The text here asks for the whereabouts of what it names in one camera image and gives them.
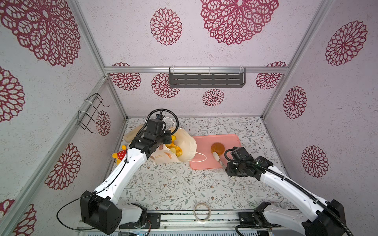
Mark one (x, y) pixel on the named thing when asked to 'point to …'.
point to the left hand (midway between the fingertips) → (167, 136)
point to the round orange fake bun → (218, 147)
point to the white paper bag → (164, 154)
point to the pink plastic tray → (204, 143)
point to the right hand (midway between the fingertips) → (227, 168)
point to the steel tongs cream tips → (216, 157)
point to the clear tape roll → (209, 214)
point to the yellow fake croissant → (173, 147)
